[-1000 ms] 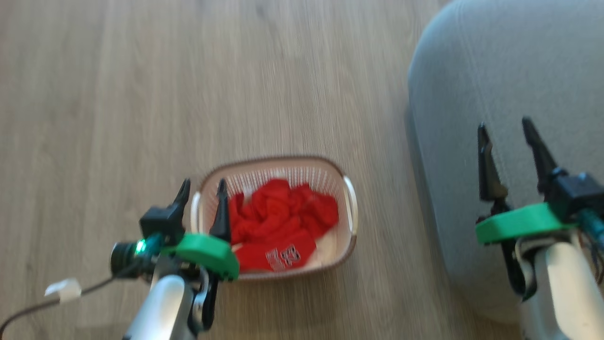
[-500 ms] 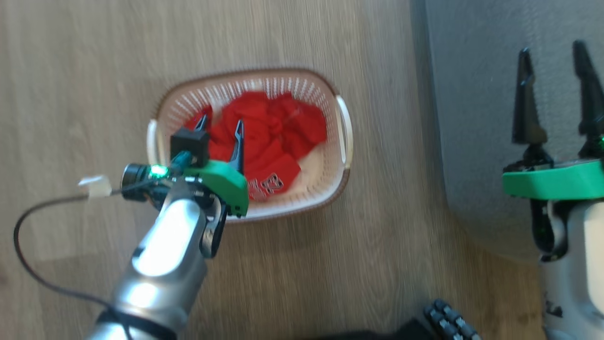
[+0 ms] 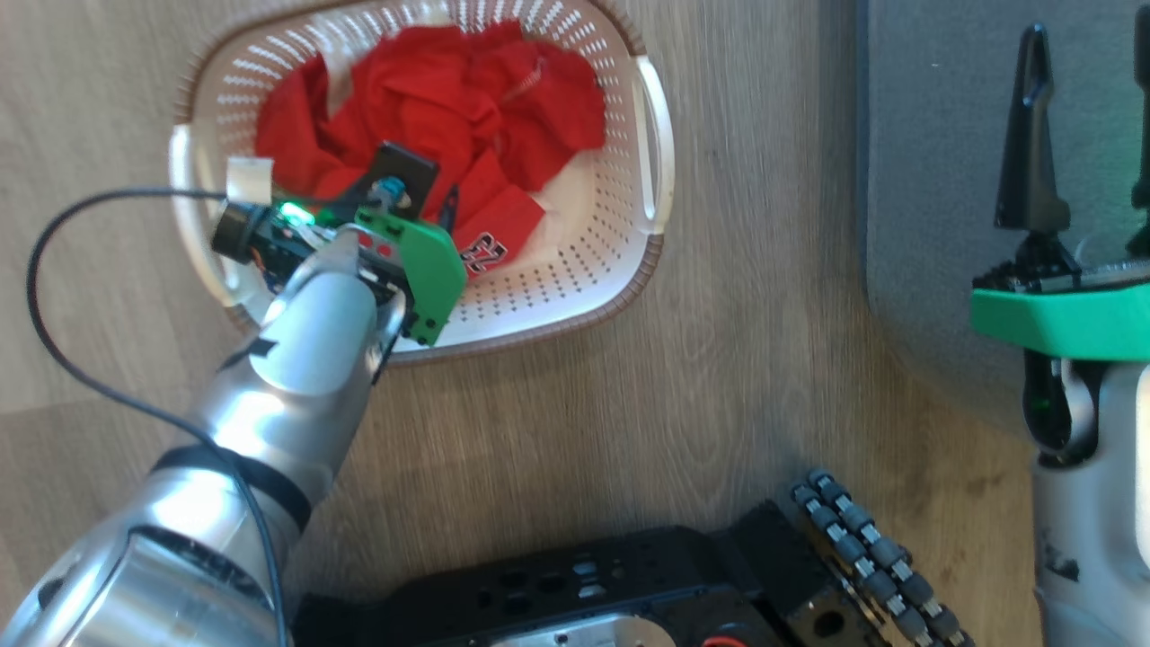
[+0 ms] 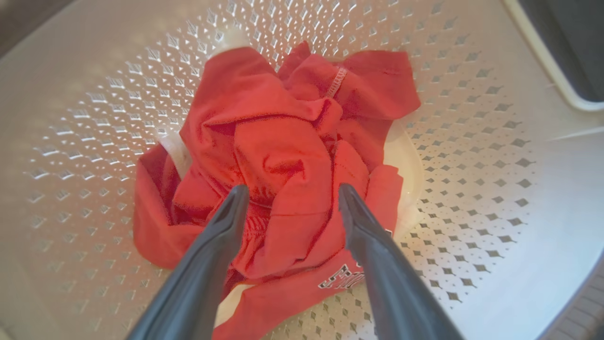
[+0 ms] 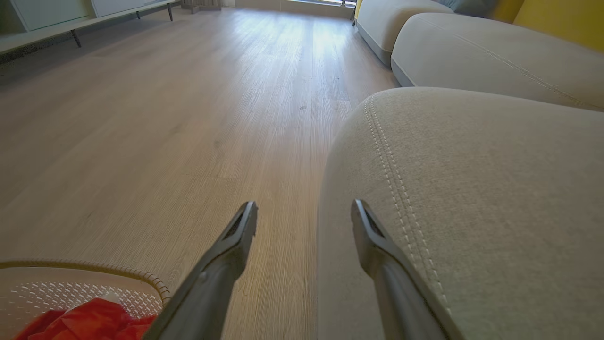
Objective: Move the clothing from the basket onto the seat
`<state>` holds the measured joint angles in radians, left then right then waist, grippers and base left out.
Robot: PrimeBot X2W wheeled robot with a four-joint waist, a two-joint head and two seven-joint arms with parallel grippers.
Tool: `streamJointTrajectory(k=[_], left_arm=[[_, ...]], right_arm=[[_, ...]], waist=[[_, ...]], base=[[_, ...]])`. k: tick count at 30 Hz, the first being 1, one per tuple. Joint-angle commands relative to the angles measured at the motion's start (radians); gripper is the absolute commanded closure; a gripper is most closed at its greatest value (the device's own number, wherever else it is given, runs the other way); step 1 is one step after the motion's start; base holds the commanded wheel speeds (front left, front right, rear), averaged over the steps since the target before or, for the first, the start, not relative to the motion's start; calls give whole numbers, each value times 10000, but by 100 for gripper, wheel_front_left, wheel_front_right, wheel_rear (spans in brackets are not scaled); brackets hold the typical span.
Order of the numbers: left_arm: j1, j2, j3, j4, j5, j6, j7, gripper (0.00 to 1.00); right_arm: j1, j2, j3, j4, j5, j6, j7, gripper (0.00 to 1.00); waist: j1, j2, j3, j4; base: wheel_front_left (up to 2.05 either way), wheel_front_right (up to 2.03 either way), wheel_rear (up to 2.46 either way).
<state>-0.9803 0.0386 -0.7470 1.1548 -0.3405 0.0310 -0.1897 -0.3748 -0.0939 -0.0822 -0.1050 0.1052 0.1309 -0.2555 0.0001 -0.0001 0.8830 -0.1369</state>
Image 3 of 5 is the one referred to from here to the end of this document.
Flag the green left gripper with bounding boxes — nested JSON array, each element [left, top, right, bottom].
[[337, 185, 468, 347]]

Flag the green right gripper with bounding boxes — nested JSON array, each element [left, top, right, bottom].
[[970, 4, 1150, 362]]

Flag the red garment with printed logo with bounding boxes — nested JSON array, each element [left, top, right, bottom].
[[254, 54, 549, 279]]

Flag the white perforated plastic laundry basket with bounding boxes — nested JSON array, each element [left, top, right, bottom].
[[169, 0, 677, 365]]

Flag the grey fabric sofa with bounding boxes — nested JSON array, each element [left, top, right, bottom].
[[856, 0, 1150, 443]]

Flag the black cylinder with green light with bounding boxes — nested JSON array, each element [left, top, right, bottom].
[[211, 202, 270, 263]]

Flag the black grey roller wheel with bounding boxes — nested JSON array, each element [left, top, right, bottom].
[[789, 467, 977, 647]]

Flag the white cable label tag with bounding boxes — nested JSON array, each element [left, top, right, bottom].
[[225, 157, 275, 204]]

